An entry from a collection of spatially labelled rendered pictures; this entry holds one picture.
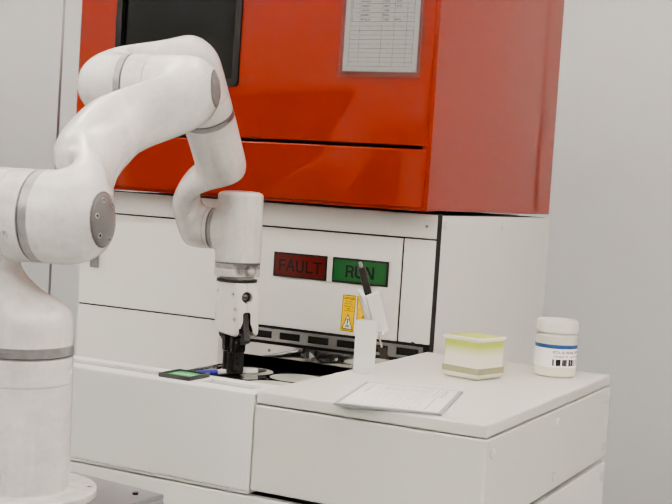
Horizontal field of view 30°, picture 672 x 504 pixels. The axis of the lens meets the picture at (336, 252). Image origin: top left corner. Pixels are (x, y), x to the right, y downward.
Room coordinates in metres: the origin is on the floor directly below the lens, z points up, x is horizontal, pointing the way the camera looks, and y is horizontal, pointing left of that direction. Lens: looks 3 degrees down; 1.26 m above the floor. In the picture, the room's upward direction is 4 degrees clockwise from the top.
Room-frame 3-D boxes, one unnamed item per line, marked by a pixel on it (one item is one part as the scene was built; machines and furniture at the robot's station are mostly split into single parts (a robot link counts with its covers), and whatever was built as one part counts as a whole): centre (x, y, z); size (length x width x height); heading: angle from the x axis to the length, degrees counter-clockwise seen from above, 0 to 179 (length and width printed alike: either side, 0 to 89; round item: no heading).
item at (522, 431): (1.96, -0.20, 0.89); 0.62 x 0.35 x 0.14; 153
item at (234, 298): (2.31, 0.18, 1.03); 0.10 x 0.07 x 0.11; 29
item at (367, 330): (2.01, -0.06, 1.03); 0.06 x 0.04 x 0.13; 153
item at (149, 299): (2.50, 0.18, 1.02); 0.82 x 0.03 x 0.40; 63
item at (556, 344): (2.11, -0.38, 1.01); 0.07 x 0.07 x 0.10
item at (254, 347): (2.41, 0.03, 0.89); 0.44 x 0.02 x 0.10; 63
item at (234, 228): (2.31, 0.18, 1.17); 0.09 x 0.08 x 0.13; 72
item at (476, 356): (2.03, -0.23, 1.00); 0.07 x 0.07 x 0.07; 48
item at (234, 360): (2.29, 0.17, 0.94); 0.03 x 0.03 x 0.07; 29
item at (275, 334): (2.42, 0.02, 0.96); 0.44 x 0.01 x 0.02; 63
